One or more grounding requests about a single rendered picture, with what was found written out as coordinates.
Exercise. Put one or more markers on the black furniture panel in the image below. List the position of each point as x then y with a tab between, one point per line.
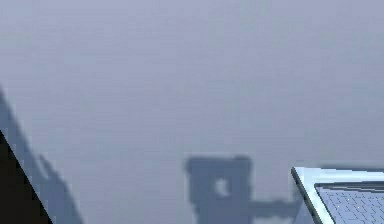
15	193

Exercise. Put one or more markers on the silver open laptop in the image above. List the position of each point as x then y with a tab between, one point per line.
346	200

